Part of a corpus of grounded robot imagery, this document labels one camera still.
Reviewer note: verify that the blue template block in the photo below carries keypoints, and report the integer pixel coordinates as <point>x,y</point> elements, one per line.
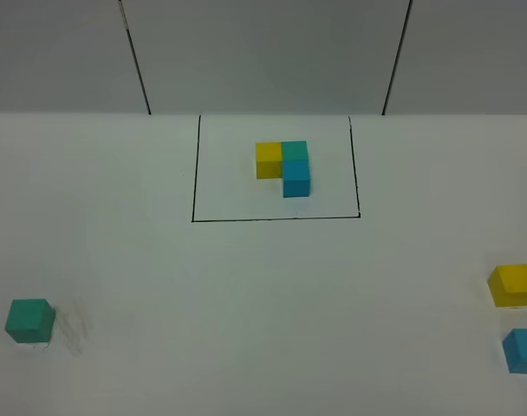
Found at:
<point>296,178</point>

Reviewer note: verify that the yellow template block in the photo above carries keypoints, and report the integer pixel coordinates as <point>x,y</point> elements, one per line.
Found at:
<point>269,160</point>

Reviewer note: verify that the green template block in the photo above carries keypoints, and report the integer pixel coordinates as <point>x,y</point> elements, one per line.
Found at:
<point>294,150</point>

